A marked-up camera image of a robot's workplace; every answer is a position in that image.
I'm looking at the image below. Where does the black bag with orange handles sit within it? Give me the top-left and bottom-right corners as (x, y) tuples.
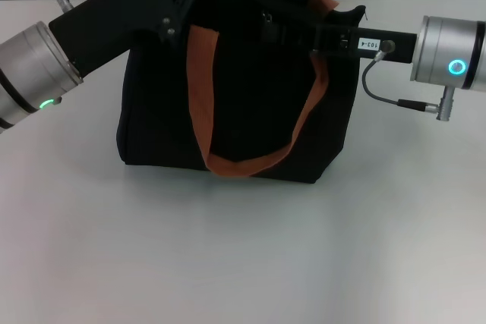
(115, 0), (368, 185)

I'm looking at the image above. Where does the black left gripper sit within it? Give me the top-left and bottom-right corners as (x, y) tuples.
(48, 0), (205, 77)

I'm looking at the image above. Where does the right gripper cable with plug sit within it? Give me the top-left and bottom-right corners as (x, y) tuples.
(361, 39), (457, 122)

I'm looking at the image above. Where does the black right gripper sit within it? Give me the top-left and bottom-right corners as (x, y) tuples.
(260, 21), (419, 65)

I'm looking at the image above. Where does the silver metal zipper pull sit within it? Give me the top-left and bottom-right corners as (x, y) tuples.
(261, 11), (276, 32)

